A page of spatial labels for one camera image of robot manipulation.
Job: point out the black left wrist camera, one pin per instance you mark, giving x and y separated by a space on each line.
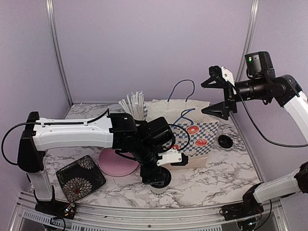
163 140

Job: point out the blue checkered paper bag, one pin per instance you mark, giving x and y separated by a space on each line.
194 131

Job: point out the aluminium frame post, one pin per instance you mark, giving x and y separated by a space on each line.
249 37
57 50

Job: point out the right aluminium frame post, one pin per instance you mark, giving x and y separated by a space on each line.
249 37

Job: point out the bundle of wrapped white straws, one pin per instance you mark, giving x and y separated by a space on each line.
134 105

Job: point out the left aluminium frame post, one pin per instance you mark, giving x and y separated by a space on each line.
57 50

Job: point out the black floral square plate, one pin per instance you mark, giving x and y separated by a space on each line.
80 178

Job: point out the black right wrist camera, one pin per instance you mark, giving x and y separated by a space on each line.
258 66

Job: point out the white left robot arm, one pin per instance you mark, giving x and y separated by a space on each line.
41 135

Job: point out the pink round plate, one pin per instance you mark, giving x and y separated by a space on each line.
115 165

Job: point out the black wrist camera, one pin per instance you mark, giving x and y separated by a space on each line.
258 66
163 140

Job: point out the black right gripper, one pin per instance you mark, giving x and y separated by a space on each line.
230 96

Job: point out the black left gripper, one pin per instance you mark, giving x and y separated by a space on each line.
150 176

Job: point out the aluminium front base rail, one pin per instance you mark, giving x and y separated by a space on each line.
102 218

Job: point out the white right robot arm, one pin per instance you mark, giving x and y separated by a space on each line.
272 117

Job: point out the stack of black lids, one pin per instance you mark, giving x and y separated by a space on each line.
225 141

